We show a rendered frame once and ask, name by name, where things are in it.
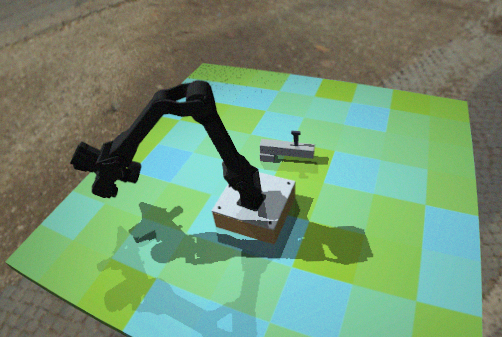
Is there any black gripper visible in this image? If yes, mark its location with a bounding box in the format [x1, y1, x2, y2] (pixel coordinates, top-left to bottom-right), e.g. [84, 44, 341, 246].
[73, 161, 142, 184]

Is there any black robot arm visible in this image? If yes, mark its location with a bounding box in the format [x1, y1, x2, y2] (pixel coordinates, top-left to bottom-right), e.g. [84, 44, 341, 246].
[70, 80, 266, 211]

